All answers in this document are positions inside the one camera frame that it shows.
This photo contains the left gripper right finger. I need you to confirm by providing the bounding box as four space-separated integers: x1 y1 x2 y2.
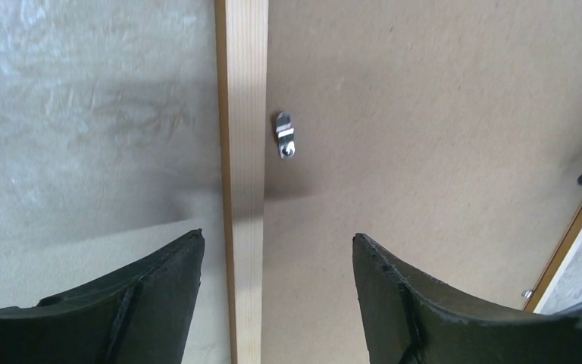
352 234 582 363

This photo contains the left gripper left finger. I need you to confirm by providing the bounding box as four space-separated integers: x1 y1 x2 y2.
0 229 205 363

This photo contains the brown backing board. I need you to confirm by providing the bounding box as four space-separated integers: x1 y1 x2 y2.
261 0 582 364

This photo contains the wooden picture frame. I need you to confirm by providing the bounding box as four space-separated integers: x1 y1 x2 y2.
214 0 582 364

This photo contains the metal turn clip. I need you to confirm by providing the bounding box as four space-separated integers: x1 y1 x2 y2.
274 111 296 159
521 290 534 300

